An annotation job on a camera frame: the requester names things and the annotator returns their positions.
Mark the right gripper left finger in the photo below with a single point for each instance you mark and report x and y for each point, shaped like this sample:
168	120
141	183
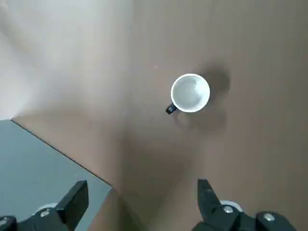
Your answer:
69	207

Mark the grey metal drawer cabinet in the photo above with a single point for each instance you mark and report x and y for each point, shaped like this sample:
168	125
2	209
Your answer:
36	168

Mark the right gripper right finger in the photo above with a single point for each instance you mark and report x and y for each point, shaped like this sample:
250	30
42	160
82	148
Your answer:
209	207

